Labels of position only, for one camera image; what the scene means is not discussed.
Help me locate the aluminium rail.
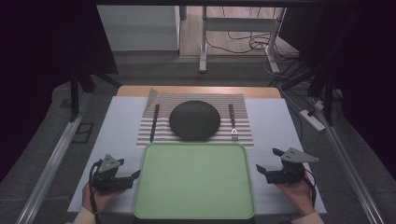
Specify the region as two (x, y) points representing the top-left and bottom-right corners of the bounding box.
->
(14, 92), (93, 224)
(310, 98), (388, 224)

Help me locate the dark round plate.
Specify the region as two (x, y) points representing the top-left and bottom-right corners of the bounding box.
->
(168, 100), (221, 142)

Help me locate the person's right hand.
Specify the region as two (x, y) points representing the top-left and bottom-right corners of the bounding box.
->
(275, 176), (317, 217)

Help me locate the white power strip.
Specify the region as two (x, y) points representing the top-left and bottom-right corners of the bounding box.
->
(299, 108), (327, 133)

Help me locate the striped placemat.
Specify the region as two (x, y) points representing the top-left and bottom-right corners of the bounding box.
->
(135, 87), (255, 148)

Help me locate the white cabinet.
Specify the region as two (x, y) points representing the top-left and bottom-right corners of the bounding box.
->
(96, 4), (182, 52)

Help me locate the person's left hand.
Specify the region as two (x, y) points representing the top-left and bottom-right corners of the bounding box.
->
(81, 182), (126, 216)

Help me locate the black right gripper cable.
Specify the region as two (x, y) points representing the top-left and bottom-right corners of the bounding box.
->
(302, 168), (318, 209)

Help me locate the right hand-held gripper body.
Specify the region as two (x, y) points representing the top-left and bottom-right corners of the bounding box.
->
(265, 147), (320, 185)

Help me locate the white table cover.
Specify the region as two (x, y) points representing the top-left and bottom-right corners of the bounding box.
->
(66, 95), (328, 217)

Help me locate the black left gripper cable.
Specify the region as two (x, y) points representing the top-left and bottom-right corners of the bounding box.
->
(88, 159), (104, 224)

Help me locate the black floor cable bundle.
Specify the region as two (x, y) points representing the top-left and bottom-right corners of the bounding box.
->
(205, 6), (302, 62)

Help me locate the white desk frame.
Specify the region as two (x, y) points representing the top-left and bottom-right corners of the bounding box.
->
(198, 6), (288, 75)

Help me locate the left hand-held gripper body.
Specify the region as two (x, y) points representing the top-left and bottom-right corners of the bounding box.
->
(92, 153), (134, 192)

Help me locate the knife with brown handle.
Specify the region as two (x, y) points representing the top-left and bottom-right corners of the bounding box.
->
(149, 103), (161, 144)

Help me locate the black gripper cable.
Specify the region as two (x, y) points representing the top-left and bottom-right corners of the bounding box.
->
(302, 168), (318, 209)
(88, 159), (104, 224)

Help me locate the fork with brown handle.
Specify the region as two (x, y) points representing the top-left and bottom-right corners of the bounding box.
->
(228, 103), (239, 141)

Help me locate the black rectangular floor frame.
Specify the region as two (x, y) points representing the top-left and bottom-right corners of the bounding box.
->
(71, 121), (95, 145)

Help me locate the green tray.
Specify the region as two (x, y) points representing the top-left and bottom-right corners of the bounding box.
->
(132, 142), (257, 220)

